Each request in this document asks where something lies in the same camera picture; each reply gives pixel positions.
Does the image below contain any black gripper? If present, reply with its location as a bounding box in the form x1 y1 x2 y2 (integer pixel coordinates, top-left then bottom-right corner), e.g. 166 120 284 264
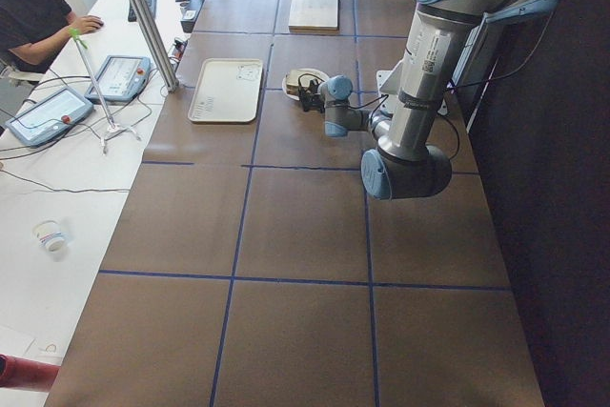
297 74 325 112

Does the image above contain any bread slice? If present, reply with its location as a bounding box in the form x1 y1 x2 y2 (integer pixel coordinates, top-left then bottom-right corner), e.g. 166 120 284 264
283 70 315 97

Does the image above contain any aluminium frame post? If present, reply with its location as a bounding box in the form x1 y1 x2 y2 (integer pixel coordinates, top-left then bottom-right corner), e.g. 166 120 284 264
129 0 179 93

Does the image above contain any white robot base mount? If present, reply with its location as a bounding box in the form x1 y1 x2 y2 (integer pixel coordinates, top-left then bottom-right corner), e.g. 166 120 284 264
376 70 400 116

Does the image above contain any wooden cutting board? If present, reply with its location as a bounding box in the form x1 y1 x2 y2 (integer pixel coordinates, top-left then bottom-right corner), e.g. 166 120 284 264
288 0 339 33

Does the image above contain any person in black shirt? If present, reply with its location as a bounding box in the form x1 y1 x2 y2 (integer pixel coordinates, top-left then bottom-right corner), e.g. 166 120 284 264
1 0 104 73

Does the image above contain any small metal tripod stand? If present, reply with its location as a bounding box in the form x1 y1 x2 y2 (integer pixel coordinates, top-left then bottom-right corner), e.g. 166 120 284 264
68 27 141 154

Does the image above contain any paper cup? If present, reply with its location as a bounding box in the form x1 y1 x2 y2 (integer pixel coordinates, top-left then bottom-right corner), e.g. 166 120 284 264
32 219 67 254

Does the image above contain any far teach pendant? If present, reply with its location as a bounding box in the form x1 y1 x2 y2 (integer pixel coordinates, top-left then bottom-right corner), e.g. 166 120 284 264
96 55 152 105

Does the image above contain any teach pendant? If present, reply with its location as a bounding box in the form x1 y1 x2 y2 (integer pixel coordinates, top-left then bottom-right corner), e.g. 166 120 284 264
96 55 152 105
5 87 93 148

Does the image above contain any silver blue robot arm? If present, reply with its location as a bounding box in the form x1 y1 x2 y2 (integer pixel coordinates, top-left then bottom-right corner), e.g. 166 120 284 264
297 0 559 199

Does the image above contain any white round plate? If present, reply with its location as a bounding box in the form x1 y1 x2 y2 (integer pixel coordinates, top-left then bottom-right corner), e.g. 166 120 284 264
282 68 329 100

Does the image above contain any brown paper table cover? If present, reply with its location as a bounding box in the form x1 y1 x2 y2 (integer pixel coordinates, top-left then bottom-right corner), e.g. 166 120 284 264
47 0 542 406

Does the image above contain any near teach pendant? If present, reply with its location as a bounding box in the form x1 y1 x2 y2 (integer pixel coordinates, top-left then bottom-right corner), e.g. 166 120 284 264
5 87 93 148

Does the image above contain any cream bear serving tray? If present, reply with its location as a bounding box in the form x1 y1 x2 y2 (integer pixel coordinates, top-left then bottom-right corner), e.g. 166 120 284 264
187 58 263 124

